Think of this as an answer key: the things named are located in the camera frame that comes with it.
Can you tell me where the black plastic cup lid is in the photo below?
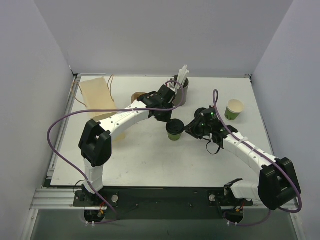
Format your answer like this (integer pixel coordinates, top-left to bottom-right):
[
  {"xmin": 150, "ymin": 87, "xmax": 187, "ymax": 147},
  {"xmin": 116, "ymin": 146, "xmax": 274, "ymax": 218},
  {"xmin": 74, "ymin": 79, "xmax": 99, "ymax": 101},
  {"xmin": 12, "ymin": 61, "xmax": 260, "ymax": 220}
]
[{"xmin": 166, "ymin": 118, "xmax": 185, "ymax": 135}]

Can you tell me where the green paper coffee cup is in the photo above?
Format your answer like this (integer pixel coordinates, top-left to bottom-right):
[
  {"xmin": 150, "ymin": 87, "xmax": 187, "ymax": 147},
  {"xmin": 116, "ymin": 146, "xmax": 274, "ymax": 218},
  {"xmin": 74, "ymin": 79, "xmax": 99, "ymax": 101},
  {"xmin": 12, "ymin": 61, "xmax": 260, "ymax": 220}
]
[{"xmin": 167, "ymin": 132, "xmax": 182, "ymax": 141}]

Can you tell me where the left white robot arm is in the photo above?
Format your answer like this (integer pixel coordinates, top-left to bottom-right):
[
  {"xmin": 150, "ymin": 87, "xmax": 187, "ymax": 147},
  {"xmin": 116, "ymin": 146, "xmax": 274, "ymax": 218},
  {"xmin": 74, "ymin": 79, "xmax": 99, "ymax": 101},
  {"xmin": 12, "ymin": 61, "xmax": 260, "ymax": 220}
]
[{"xmin": 78, "ymin": 84, "xmax": 177, "ymax": 206}]

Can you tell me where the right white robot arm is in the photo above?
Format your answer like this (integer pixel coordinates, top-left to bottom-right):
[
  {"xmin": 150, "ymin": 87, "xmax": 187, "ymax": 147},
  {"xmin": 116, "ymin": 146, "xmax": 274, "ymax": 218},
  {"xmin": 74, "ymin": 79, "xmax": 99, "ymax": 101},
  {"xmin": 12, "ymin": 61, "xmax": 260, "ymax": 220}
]
[{"xmin": 184, "ymin": 108, "xmax": 301, "ymax": 211}]

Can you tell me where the grey straw holder cup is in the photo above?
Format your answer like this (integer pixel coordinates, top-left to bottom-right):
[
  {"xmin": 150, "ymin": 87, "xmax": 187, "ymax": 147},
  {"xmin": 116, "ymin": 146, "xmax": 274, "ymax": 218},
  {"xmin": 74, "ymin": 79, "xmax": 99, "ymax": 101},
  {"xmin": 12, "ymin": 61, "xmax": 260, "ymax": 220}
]
[{"xmin": 173, "ymin": 78, "xmax": 189, "ymax": 106}]

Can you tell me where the brown cardboard cup carrier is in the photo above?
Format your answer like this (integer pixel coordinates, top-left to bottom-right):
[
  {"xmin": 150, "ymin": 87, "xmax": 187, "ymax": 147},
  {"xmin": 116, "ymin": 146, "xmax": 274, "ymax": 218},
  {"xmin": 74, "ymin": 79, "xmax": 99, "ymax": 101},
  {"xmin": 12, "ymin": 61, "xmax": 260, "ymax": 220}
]
[{"xmin": 130, "ymin": 92, "xmax": 146, "ymax": 103}]

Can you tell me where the white wrapped straw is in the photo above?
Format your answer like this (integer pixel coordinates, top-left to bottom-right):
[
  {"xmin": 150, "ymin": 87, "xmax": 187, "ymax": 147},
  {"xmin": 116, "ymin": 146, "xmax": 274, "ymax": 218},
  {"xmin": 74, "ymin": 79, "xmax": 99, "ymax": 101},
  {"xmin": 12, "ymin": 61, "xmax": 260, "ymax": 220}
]
[{"xmin": 176, "ymin": 64, "xmax": 190, "ymax": 89}]

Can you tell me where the brown paper bag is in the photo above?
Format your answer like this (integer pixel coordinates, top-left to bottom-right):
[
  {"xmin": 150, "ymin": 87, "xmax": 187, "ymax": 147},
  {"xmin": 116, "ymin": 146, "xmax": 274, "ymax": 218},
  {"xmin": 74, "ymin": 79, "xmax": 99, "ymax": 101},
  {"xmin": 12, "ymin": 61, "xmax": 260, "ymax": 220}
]
[{"xmin": 79, "ymin": 76, "xmax": 127, "ymax": 142}]

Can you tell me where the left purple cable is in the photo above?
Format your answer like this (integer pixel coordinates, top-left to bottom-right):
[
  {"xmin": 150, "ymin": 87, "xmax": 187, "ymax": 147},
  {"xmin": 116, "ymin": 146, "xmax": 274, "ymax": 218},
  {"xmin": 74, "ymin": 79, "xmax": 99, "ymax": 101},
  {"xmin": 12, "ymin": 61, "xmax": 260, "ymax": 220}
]
[{"xmin": 47, "ymin": 79, "xmax": 186, "ymax": 223}]

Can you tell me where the purple cable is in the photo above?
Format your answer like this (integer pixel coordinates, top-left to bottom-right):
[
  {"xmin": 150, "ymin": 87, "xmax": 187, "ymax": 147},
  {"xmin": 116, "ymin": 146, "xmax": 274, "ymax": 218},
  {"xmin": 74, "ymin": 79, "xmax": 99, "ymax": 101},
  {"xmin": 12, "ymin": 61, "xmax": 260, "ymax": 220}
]
[
  {"xmin": 212, "ymin": 89, "xmax": 304, "ymax": 227},
  {"xmin": 47, "ymin": 79, "xmax": 186, "ymax": 223}
]

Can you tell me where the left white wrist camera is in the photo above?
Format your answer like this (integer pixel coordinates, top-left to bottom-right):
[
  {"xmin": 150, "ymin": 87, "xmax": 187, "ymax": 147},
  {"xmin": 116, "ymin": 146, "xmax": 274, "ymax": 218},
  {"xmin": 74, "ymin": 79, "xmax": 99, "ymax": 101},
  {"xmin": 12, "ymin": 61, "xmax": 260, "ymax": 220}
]
[{"xmin": 165, "ymin": 79, "xmax": 181, "ymax": 94}]

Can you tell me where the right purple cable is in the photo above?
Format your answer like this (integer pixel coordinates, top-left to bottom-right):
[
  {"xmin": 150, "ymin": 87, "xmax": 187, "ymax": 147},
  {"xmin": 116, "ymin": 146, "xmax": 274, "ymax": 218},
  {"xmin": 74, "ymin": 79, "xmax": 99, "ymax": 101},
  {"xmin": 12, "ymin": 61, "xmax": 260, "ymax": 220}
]
[{"xmin": 212, "ymin": 89, "xmax": 304, "ymax": 227}]

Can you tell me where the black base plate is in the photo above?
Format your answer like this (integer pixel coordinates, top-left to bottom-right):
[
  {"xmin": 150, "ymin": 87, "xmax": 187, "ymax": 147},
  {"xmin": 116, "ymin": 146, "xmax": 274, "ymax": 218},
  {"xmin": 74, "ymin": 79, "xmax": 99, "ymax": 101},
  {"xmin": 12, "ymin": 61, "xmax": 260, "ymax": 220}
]
[{"xmin": 73, "ymin": 186, "xmax": 253, "ymax": 222}]

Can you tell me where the aluminium frame rail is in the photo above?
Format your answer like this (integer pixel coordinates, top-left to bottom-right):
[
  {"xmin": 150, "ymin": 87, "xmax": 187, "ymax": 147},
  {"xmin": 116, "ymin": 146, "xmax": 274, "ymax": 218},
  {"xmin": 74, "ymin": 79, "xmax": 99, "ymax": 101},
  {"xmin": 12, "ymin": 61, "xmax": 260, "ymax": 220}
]
[{"xmin": 29, "ymin": 186, "xmax": 300, "ymax": 210}]

